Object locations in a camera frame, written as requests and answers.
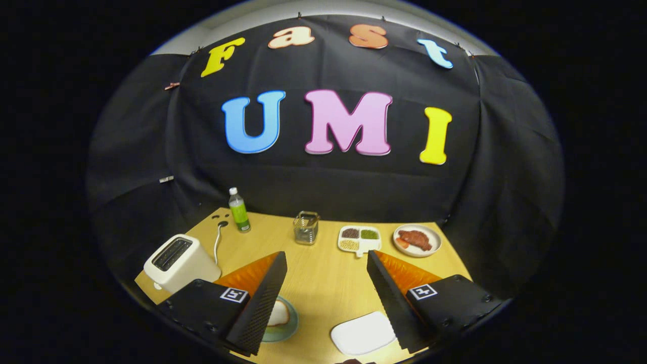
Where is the white toaster cable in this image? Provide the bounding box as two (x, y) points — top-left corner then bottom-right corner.
(213, 221), (229, 266)

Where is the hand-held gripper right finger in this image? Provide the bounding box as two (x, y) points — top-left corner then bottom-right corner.
(366, 250), (503, 354)

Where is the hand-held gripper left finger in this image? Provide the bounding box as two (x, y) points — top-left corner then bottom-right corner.
(157, 251), (288, 357)

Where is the white divided dish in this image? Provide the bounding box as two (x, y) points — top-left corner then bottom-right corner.
(337, 225), (383, 258)

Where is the white square plate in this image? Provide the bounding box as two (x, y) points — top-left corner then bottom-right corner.
(330, 311), (397, 356)

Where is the black backdrop cloth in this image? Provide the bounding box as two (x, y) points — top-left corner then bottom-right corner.
(87, 14), (565, 304)

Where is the white oval plate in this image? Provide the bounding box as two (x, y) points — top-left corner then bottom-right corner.
(393, 224), (442, 258)

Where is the pale green round plate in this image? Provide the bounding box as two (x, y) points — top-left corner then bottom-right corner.
(261, 295), (300, 343)

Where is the green label plastic bottle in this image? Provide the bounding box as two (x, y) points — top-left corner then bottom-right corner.
(228, 187), (252, 234)

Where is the wire utensil holder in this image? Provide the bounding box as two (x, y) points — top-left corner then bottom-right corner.
(293, 211), (321, 246)

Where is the red-brown meat piece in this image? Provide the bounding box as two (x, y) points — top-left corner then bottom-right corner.
(397, 230), (433, 252)

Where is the white toaster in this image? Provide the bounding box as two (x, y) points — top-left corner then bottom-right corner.
(144, 234), (222, 295)

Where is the toasted bread slice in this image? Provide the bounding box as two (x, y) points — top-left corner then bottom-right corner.
(267, 299), (291, 327)

